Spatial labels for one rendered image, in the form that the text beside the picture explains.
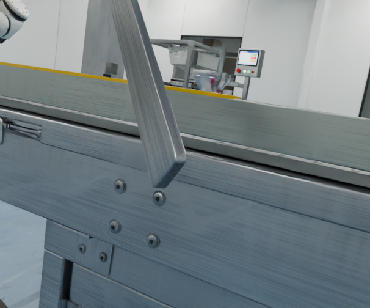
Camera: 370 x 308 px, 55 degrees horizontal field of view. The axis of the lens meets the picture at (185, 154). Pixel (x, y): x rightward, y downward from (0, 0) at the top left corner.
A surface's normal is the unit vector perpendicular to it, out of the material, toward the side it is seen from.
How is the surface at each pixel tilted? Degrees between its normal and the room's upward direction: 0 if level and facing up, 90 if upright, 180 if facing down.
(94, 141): 90
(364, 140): 90
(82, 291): 90
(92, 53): 90
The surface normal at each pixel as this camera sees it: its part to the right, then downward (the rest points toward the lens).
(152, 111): -0.85, -0.11
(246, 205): -0.45, 0.07
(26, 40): 0.78, 0.22
